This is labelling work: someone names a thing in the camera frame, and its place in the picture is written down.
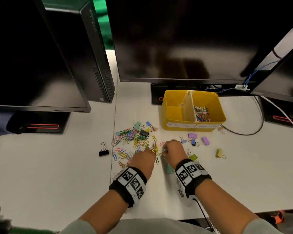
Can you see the person's right hand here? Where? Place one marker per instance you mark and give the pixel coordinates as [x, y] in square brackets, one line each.
[175, 154]

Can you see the person's left hand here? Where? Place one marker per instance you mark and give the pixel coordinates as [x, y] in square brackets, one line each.
[144, 163]

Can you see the large mint green binder clip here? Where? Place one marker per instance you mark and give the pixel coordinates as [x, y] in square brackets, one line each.
[170, 168]

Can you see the light blue binder clip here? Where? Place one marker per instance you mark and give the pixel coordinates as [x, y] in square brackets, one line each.
[183, 141]

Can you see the lime green binder clip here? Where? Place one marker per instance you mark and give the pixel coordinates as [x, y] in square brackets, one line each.
[193, 157]

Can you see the dark blue binder clip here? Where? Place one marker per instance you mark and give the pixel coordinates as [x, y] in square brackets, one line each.
[193, 142]

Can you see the purple binder clip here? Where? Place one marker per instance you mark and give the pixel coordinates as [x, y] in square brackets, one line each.
[205, 140]
[193, 135]

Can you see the pile of colorful clips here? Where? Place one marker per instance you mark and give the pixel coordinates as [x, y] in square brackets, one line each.
[129, 137]

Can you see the large black binder clip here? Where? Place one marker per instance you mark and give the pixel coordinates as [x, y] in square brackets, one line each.
[144, 133]
[104, 152]

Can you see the small pink binder clip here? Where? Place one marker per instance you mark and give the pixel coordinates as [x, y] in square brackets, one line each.
[155, 129]

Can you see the small mint green binder clip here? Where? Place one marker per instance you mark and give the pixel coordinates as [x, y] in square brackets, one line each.
[137, 124]

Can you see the small blue binder clip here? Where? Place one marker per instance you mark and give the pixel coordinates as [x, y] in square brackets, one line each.
[148, 123]

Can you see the yellow divided plastic bin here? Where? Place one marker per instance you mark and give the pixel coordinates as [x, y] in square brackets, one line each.
[173, 114]

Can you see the heap of sorted paper clips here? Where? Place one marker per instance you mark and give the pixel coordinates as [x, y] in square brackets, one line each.
[202, 114]

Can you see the small rose gold binder clip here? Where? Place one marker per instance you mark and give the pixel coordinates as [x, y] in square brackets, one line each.
[220, 129]

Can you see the person's right forearm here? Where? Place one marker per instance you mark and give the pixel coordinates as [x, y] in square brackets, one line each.
[222, 207]

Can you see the person's left forearm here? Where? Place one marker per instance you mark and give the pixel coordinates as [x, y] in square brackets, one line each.
[105, 212]

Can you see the black wristband with markers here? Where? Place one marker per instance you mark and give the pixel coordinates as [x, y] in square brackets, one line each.
[129, 182]
[193, 173]

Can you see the black monitor stand base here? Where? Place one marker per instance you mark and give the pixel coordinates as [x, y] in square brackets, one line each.
[268, 112]
[51, 119]

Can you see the black desktop computer tower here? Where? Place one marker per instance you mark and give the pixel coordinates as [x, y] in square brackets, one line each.
[88, 58]

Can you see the orange and black shoe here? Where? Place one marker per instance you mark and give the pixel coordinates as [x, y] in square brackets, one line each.
[278, 216]

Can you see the black computer monitor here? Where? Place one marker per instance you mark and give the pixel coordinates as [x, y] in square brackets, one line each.
[288, 82]
[185, 34]
[26, 70]

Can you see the green cloth strip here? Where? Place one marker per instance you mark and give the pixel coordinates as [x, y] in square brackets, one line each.
[31, 231]

